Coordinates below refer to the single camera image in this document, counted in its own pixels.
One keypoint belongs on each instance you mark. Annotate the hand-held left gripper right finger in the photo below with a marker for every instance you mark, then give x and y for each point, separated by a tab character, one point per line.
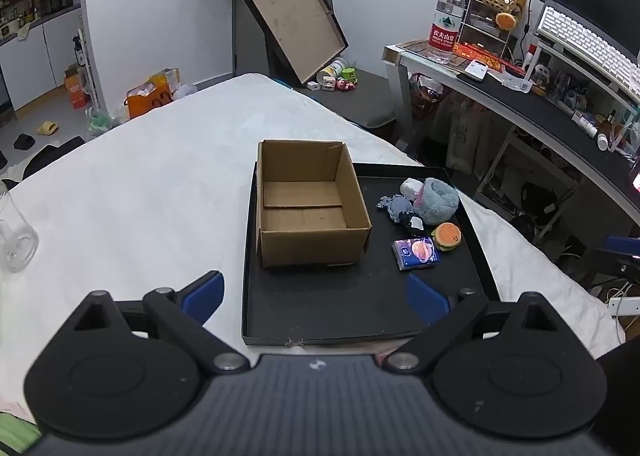
425	298

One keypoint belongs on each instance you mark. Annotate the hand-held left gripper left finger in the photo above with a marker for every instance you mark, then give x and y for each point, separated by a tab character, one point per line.
202	293

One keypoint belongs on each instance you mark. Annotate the blue tissue pack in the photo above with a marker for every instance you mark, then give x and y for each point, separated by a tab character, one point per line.
416	253

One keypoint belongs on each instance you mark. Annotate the burger squishy toy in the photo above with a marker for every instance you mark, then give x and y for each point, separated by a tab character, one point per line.
446	236

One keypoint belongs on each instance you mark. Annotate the black and white small toy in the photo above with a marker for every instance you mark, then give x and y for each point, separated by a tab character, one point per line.
415	222

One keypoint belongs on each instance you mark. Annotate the denim plush toy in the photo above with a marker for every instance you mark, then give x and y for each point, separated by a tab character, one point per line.
397	208

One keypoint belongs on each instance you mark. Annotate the black tray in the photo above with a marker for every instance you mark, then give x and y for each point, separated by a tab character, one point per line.
325	301

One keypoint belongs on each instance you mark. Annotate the grey-blue fluffy plush toy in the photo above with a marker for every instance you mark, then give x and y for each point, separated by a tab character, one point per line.
437	198

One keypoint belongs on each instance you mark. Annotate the white soft toy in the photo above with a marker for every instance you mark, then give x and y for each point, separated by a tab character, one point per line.
411	187

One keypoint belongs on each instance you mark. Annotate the brown cardboard box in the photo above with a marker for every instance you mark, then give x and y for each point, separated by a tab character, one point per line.
310	246

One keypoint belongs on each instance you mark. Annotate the beige tote bag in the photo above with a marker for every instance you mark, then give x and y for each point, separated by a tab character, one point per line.
460	131

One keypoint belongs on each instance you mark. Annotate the clear jug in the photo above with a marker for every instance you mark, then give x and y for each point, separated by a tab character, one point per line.
17	241

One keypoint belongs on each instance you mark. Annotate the orange paper bag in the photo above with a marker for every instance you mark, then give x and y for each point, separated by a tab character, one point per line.
150	103

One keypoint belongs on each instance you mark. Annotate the white power strip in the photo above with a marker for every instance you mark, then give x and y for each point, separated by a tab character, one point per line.
625	305

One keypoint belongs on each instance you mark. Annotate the dark clothes on floor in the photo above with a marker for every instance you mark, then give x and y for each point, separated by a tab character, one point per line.
50	156

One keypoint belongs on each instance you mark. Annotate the yellow paper bag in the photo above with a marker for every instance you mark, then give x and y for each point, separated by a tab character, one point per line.
167	78

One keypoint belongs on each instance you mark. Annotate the black-topped desk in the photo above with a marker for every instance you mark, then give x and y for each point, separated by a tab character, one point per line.
540	106

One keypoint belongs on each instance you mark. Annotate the yellow slipper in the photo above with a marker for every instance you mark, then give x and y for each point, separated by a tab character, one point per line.
47	127

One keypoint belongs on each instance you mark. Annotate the pink doll toy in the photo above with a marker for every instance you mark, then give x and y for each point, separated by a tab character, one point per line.
346	84

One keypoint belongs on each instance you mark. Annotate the white small device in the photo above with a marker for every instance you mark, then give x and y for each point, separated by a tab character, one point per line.
475	71

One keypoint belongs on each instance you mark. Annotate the black slipper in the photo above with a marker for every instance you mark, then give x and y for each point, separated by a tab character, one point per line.
22	141

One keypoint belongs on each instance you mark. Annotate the white charger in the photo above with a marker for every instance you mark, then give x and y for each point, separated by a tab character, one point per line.
314	85

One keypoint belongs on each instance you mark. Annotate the small white toy box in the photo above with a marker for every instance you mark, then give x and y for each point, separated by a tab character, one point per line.
328	82

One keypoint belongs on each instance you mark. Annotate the white pill bottle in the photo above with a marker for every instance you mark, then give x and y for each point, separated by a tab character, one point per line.
602	141

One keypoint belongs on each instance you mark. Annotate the green cloth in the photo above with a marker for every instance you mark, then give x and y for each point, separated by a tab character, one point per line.
12	436

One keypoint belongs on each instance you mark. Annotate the green toy box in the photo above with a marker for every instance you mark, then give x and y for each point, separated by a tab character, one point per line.
348	72

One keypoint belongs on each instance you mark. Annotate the orange carton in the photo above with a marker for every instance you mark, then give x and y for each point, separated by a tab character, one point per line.
75	88

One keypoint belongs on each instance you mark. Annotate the white and yellow can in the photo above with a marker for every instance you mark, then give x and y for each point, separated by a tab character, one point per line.
332	70

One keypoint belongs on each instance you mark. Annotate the red flat box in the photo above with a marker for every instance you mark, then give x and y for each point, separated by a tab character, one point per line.
480	56

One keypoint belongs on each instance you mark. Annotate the large red-label water bottle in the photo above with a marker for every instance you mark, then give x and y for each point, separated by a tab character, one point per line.
445	31

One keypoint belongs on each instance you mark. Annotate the clear desk rack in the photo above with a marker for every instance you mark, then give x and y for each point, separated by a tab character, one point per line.
480	26

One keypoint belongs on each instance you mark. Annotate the black-framed cardboard lid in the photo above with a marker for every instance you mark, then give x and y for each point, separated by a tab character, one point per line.
295	21

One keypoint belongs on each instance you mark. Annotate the white cabinet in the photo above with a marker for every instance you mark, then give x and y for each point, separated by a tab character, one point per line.
30	61

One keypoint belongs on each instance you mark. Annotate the burger plush on rack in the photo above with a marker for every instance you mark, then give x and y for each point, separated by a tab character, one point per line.
506	20

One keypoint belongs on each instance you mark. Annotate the white keyboard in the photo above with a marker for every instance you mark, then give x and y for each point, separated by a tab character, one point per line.
585	43

